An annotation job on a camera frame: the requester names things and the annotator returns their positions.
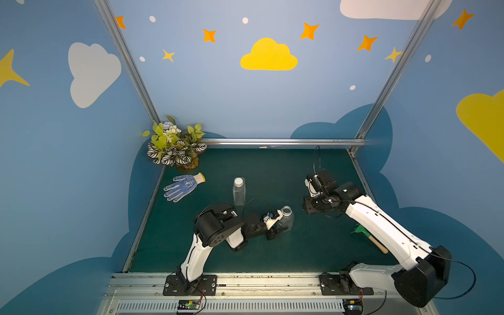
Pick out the controller board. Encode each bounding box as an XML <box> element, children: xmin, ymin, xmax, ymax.
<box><xmin>343</xmin><ymin>299</ymin><xmax>364</xmax><ymax>315</ymax></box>
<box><xmin>177</xmin><ymin>300</ymin><xmax>203</xmax><ymax>312</ymax></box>

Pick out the round clear plastic bottle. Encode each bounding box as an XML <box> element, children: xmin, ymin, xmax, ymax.
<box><xmin>277</xmin><ymin>206</ymin><xmax>295</xmax><ymax>232</ymax></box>

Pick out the aluminium frame post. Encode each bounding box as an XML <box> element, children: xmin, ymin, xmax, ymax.
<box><xmin>355</xmin><ymin>0</ymin><xmax>443</xmax><ymax>146</ymax></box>
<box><xmin>93</xmin><ymin>0</ymin><xmax>161</xmax><ymax>123</ymax></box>

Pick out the white bottle cap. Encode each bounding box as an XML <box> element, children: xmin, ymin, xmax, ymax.
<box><xmin>234</xmin><ymin>177</ymin><xmax>244</xmax><ymax>187</ymax></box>

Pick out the aluminium back frame bar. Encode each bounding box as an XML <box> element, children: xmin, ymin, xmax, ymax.
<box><xmin>202</xmin><ymin>138</ymin><xmax>366</xmax><ymax>148</ymax></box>

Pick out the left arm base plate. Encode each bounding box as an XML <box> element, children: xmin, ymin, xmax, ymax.
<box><xmin>162</xmin><ymin>275</ymin><xmax>217</xmax><ymax>296</ymax></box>

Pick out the aluminium front rail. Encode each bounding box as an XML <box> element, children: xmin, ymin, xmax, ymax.
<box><xmin>98</xmin><ymin>272</ymin><xmax>438</xmax><ymax>314</ymax></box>

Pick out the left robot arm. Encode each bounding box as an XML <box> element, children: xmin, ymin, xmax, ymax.
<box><xmin>176</xmin><ymin>202</ymin><xmax>295</xmax><ymax>287</ymax></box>

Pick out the square clear plastic bottle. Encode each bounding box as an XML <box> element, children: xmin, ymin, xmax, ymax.
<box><xmin>232</xmin><ymin>177</ymin><xmax>246</xmax><ymax>206</ymax></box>

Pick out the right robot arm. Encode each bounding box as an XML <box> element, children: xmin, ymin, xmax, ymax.
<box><xmin>303</xmin><ymin>169</ymin><xmax>452</xmax><ymax>308</ymax></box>

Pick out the right controller board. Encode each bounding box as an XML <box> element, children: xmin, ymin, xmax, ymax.
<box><xmin>343</xmin><ymin>299</ymin><xmax>364</xmax><ymax>315</ymax></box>

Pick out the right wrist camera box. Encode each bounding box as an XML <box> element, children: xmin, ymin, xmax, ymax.
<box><xmin>304</xmin><ymin>174</ymin><xmax>320</xmax><ymax>198</ymax></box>

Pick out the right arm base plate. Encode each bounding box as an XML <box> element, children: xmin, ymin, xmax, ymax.
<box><xmin>319</xmin><ymin>272</ymin><xmax>374</xmax><ymax>296</ymax></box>

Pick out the left aluminium frame post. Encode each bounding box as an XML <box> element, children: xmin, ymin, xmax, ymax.
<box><xmin>93</xmin><ymin>0</ymin><xmax>161</xmax><ymax>123</ymax></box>

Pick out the blue dotted work glove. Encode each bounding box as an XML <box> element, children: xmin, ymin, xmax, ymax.
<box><xmin>164</xmin><ymin>173</ymin><xmax>206</xmax><ymax>203</ymax></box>

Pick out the green toy rake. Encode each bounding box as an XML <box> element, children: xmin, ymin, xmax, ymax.
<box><xmin>352</xmin><ymin>224</ymin><xmax>389</xmax><ymax>255</ymax></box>

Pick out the artificial potted plant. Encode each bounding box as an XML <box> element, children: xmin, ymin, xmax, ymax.
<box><xmin>142</xmin><ymin>115</ymin><xmax>208</xmax><ymax>171</ymax></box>

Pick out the right aluminium frame post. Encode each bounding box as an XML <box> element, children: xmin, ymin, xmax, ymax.
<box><xmin>355</xmin><ymin>0</ymin><xmax>443</xmax><ymax>146</ymax></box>

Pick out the left controller board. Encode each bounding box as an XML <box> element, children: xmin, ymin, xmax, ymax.
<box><xmin>177</xmin><ymin>300</ymin><xmax>203</xmax><ymax>312</ymax></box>

